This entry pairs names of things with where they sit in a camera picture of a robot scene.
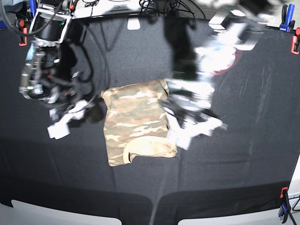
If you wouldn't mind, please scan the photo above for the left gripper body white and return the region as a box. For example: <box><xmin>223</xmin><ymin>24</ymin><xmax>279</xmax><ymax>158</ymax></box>
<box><xmin>161</xmin><ymin>100</ymin><xmax>227</xmax><ymax>139</ymax></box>

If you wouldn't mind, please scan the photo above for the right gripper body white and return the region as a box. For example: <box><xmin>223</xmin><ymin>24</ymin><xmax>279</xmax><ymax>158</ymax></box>
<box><xmin>53</xmin><ymin>100</ymin><xmax>88</xmax><ymax>125</ymax></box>

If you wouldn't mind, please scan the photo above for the camouflage t-shirt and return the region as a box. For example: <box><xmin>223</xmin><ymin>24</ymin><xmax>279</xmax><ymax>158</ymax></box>
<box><xmin>101</xmin><ymin>79</ymin><xmax>177</xmax><ymax>167</ymax></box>

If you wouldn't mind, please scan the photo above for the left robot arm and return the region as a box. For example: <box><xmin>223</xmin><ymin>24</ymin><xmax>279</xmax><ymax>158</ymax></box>
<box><xmin>161</xmin><ymin>0</ymin><xmax>280</xmax><ymax>150</ymax></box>

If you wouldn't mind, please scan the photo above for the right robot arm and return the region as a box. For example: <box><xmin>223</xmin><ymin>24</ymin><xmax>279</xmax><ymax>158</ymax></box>
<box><xmin>14</xmin><ymin>0</ymin><xmax>96</xmax><ymax>140</ymax></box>

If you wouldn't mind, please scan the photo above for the black table cloth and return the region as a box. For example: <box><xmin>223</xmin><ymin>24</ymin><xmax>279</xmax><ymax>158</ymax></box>
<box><xmin>0</xmin><ymin>30</ymin><xmax>300</xmax><ymax>225</ymax></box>

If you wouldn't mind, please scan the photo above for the red black clamp left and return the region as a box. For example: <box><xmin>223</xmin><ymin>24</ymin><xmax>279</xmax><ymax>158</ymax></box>
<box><xmin>15</xmin><ymin>19</ymin><xmax>27</xmax><ymax>46</ymax></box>

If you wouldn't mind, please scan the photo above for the orange blue clamp right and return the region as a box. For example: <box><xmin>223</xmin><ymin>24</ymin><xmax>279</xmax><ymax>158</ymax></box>
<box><xmin>278</xmin><ymin>187</ymin><xmax>291</xmax><ymax>224</ymax></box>

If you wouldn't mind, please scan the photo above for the red clamp far right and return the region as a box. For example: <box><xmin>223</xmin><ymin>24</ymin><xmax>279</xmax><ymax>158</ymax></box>
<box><xmin>291</xmin><ymin>28</ymin><xmax>300</xmax><ymax>55</ymax></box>

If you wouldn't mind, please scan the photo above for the blue clamp far right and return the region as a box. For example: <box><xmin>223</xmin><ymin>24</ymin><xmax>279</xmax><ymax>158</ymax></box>
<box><xmin>279</xmin><ymin>4</ymin><xmax>295</xmax><ymax>32</ymax></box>

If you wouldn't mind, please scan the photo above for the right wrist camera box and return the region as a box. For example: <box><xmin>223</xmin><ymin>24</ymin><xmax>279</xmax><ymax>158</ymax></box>
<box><xmin>47</xmin><ymin>123</ymin><xmax>70</xmax><ymax>140</ymax></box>

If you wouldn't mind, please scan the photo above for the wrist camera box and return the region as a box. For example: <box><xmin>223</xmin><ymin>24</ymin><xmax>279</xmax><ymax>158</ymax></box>
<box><xmin>47</xmin><ymin>123</ymin><xmax>70</xmax><ymax>140</ymax></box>
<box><xmin>166</xmin><ymin>130</ymin><xmax>192</xmax><ymax>150</ymax></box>

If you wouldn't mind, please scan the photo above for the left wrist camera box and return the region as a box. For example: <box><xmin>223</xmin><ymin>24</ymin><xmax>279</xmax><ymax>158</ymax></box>
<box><xmin>166</xmin><ymin>130</ymin><xmax>192</xmax><ymax>150</ymax></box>

